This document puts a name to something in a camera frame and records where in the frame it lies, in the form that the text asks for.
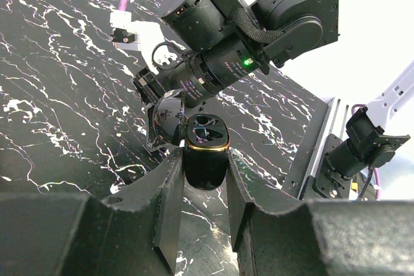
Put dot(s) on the black earbud charging case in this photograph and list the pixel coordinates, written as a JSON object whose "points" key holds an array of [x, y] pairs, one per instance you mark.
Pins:
{"points": [[205, 138]]}

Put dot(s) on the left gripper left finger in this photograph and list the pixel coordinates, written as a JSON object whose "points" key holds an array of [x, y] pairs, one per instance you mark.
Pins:
{"points": [[132, 232]]}

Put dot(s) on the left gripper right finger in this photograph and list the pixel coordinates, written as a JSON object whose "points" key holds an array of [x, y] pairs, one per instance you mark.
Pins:
{"points": [[274, 233]]}

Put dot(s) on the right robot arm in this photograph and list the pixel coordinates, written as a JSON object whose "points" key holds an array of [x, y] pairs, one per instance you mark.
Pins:
{"points": [[228, 39]]}

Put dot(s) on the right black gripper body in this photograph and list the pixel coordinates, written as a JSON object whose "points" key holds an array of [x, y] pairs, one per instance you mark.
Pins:
{"points": [[200, 75]]}

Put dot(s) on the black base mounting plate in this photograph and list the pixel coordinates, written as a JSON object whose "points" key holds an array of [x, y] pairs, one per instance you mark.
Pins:
{"points": [[310, 175]]}

